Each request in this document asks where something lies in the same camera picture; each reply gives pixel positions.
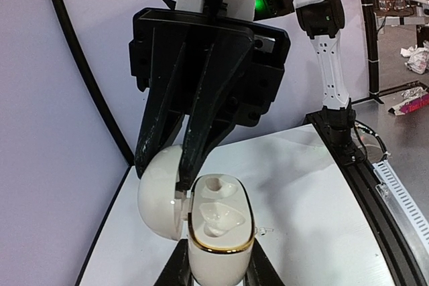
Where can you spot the white earbud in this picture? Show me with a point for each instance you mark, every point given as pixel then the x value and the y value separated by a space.
pixel 262 231

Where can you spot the black frame post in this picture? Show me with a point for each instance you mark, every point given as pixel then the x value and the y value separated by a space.
pixel 370 24
pixel 90 82

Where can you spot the right black frame post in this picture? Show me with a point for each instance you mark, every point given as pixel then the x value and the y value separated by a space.
pixel 370 24

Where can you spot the crumpled paper trash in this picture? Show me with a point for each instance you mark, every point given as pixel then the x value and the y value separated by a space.
pixel 417 58

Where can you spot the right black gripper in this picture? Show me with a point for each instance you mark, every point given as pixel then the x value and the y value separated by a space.
pixel 203 77

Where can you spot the left black frame post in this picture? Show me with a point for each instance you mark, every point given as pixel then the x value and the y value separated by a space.
pixel 90 82

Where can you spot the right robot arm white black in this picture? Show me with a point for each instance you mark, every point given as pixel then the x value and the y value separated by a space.
pixel 322 21

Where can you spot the white earbud charging case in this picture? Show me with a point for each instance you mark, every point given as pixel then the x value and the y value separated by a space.
pixel 216 214

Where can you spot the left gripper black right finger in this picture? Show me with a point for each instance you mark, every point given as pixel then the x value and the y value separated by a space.
pixel 260 271

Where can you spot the black front aluminium rail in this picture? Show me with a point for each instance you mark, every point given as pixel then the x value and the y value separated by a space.
pixel 358 173

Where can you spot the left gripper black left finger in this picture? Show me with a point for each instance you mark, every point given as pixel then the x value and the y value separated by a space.
pixel 176 271

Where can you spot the white slotted cable duct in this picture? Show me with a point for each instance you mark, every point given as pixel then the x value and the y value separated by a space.
pixel 393 187

